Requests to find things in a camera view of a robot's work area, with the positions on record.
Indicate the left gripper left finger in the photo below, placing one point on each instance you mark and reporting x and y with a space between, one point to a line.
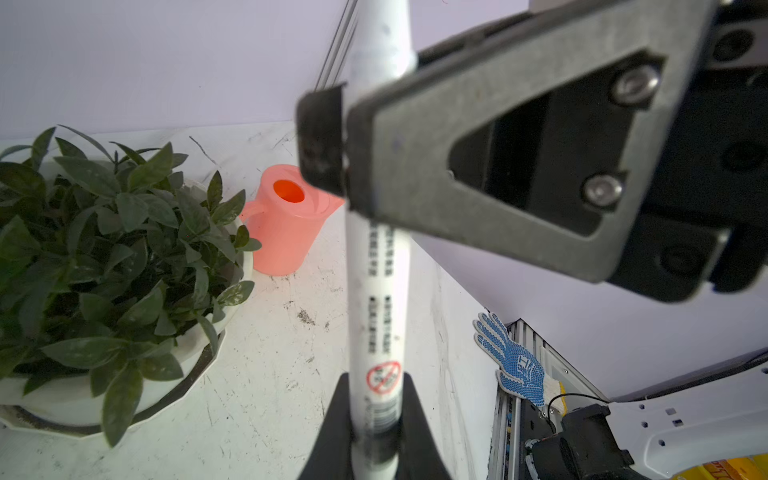
330 458

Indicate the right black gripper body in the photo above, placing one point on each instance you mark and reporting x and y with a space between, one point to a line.
704 217

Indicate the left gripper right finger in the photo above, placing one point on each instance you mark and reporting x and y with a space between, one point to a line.
419 458

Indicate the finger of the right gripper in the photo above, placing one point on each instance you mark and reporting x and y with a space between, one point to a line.
318 121
538 142

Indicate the pink watering can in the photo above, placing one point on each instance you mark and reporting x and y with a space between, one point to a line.
286 216

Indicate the blue dotted work glove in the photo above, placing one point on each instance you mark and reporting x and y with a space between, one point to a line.
520 373

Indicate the green potted plant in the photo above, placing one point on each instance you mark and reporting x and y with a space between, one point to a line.
106 262

